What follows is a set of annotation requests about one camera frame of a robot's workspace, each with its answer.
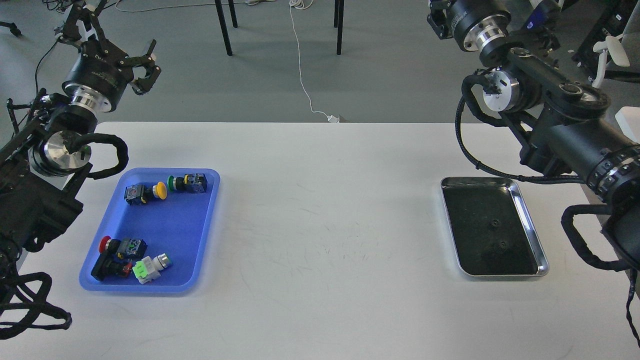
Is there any white and green switch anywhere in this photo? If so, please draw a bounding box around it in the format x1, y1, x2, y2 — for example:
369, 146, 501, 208
132, 253, 173, 285

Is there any red push button switch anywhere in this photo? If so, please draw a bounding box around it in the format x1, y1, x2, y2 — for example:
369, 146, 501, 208
98, 235, 147, 261

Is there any white office chair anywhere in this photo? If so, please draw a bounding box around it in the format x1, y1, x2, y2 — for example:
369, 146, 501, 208
591, 32, 639, 88

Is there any black table leg left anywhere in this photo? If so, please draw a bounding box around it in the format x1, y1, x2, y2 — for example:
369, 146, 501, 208
214, 0, 238, 57

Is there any blue plastic tray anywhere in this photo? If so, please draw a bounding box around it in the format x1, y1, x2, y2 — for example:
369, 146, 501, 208
78, 167, 221, 294

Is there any white cable on floor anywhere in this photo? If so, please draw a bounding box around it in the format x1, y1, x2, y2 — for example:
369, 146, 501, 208
288, 0, 340, 123

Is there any black table leg right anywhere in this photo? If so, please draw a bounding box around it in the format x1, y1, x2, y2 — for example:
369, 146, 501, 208
333, 0, 345, 56

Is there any black table leg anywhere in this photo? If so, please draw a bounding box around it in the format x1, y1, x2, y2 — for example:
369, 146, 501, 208
214, 0, 238, 57
333, 0, 345, 56

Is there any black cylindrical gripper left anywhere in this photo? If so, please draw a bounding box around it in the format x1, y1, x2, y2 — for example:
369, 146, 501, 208
54, 0, 162, 113

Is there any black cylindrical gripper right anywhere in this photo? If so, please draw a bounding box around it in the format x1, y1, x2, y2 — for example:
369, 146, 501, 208
427, 0, 512, 52

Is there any silver metal tray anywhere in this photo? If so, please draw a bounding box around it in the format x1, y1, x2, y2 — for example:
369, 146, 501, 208
439, 177, 549, 280

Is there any green push button switch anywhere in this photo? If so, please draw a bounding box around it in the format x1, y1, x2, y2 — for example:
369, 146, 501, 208
166, 173, 208, 194

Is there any yellow push button switch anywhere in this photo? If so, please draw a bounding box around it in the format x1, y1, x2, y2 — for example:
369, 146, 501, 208
123, 181, 169, 205

